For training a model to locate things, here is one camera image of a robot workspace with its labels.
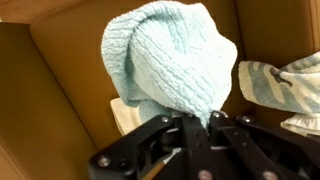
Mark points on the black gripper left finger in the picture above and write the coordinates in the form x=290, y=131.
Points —
x=156, y=153

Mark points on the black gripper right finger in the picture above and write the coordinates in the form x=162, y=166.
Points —
x=260, y=153

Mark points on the light blue cloth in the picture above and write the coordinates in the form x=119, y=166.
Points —
x=173, y=60

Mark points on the green white striped cloth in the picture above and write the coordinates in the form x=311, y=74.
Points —
x=286, y=86

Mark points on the brown armchair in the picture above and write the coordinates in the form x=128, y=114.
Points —
x=60, y=83

